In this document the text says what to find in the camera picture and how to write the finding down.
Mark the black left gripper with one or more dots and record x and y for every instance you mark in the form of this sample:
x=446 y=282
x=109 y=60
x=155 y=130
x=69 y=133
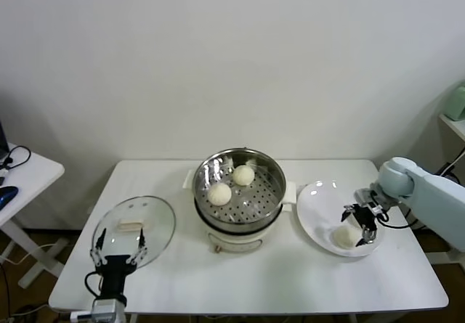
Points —
x=114 y=276

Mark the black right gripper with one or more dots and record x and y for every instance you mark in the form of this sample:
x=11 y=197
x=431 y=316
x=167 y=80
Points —
x=367 y=216

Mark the white steamed baozi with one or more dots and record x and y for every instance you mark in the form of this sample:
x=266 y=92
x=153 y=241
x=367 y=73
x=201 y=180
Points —
x=242 y=175
x=219 y=194
x=343 y=236

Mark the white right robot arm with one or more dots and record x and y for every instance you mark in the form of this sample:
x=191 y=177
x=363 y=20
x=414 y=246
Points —
x=436 y=199

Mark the stainless steel steamer basket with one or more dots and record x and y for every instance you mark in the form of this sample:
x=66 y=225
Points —
x=270 y=192

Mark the white round plate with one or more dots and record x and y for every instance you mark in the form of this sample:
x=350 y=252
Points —
x=312 y=207

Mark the white side table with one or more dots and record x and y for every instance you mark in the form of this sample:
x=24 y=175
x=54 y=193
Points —
x=40 y=170

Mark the white electric cooker pot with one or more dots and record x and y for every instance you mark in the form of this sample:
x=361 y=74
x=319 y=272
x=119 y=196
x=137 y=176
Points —
x=236 y=243

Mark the blue computer mouse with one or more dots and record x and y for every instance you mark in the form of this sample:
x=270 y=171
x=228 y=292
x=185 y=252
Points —
x=7 y=194

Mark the dark laptop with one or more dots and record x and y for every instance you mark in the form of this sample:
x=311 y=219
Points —
x=2 y=138

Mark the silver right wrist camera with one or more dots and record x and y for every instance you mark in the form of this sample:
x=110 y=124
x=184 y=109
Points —
x=363 y=194

